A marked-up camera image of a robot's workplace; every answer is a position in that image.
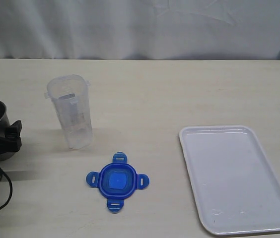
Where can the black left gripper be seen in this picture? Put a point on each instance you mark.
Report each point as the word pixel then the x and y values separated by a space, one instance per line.
pixel 12 141

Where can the blue four-tab container lid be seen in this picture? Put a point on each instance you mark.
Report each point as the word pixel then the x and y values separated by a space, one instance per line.
pixel 117 181

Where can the clear plastic container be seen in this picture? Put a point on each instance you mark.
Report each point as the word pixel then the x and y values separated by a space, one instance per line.
pixel 70 97

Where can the white plastic tray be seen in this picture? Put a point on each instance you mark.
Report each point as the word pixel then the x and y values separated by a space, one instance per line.
pixel 235 188

